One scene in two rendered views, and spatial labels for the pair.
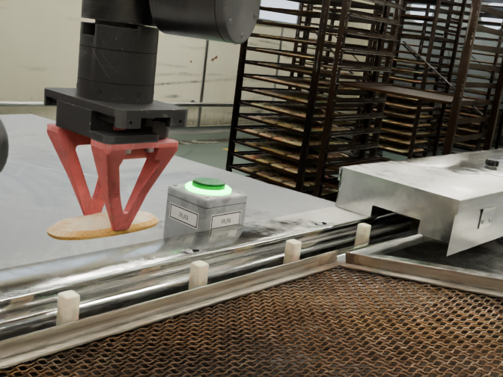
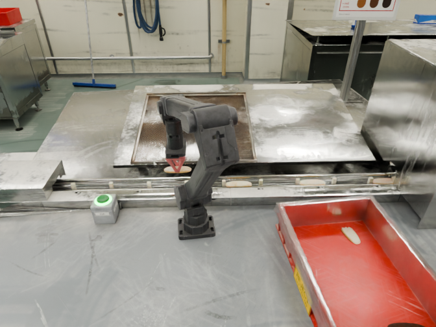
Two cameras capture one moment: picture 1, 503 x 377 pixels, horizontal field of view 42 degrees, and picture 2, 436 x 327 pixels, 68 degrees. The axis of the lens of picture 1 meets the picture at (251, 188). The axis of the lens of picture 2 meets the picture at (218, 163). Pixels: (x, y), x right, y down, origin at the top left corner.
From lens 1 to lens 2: 1.48 m
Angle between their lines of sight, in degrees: 115
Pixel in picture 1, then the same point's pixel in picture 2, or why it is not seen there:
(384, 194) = (52, 180)
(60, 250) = (148, 231)
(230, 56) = not seen: outside the picture
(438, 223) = (61, 170)
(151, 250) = (148, 194)
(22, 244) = (155, 239)
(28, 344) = not seen: hidden behind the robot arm
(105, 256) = (161, 195)
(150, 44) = not seen: hidden behind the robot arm
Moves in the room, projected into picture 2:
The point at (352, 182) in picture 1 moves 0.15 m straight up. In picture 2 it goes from (45, 188) to (32, 151)
